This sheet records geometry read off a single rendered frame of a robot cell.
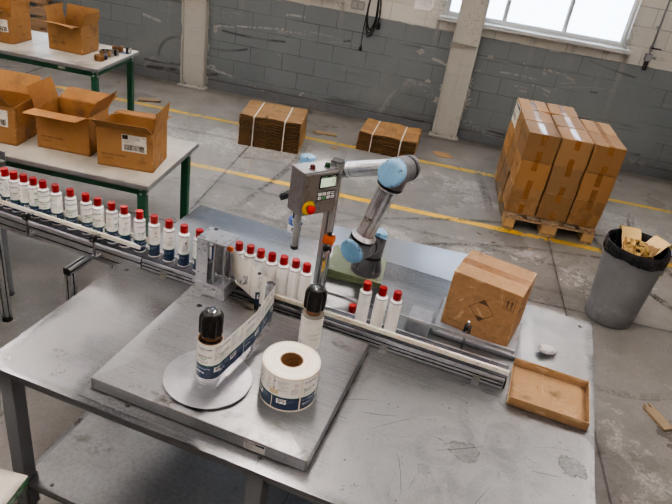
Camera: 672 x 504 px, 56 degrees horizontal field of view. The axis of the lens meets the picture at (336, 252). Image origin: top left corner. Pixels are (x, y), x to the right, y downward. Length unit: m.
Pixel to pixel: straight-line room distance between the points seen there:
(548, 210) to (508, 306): 3.29
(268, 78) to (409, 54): 1.75
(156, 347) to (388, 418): 0.89
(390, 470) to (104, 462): 1.31
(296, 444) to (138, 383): 0.59
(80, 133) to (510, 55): 5.10
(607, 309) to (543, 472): 2.65
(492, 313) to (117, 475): 1.69
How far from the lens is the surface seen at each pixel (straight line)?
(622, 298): 4.84
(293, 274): 2.64
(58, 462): 3.00
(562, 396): 2.72
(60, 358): 2.53
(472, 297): 2.75
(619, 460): 3.91
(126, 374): 2.36
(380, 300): 2.56
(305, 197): 2.49
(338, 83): 7.99
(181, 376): 2.32
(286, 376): 2.14
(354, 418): 2.32
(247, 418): 2.20
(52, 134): 4.32
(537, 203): 5.91
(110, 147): 4.07
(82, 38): 6.43
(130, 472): 2.93
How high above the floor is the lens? 2.44
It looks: 30 degrees down
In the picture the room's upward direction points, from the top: 10 degrees clockwise
